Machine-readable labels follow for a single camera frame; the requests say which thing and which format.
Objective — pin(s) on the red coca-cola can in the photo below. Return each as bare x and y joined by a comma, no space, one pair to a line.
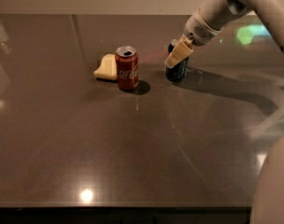
127,67

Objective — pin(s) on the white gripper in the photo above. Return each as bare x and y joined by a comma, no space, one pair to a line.
198,32

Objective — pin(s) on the blue pepsi can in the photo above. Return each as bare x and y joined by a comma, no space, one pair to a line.
178,72

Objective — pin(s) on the cream plastic block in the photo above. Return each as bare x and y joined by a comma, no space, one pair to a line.
107,69

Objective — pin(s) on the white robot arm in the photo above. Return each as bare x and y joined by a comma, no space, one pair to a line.
268,201

